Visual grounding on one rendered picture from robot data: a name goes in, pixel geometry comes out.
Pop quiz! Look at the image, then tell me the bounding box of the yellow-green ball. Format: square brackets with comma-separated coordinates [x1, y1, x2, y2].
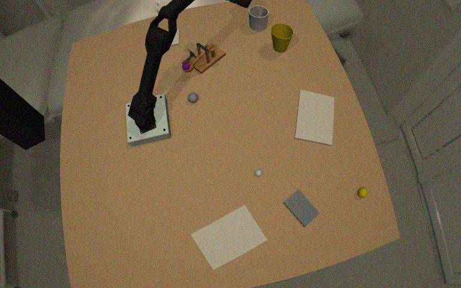
[357, 187, 367, 198]

